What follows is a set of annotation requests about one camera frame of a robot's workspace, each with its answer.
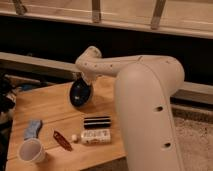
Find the brown red oblong object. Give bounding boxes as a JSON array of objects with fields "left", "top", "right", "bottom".
[{"left": 53, "top": 131, "right": 72, "bottom": 151}]

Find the wooden railing shelf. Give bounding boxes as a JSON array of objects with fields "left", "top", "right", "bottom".
[{"left": 0, "top": 0, "right": 213, "bottom": 39}]

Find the white labelled bottle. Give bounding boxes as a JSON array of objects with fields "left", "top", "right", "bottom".
[{"left": 71, "top": 129, "right": 111, "bottom": 145}]

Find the white plastic cup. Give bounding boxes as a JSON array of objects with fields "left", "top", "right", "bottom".
[{"left": 17, "top": 138, "right": 46, "bottom": 163}]

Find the black white striped box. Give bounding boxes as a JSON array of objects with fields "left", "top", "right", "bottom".
[{"left": 83, "top": 116, "right": 111, "bottom": 129}]

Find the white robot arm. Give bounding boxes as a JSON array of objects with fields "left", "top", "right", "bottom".
[{"left": 75, "top": 46, "right": 185, "bottom": 171}]

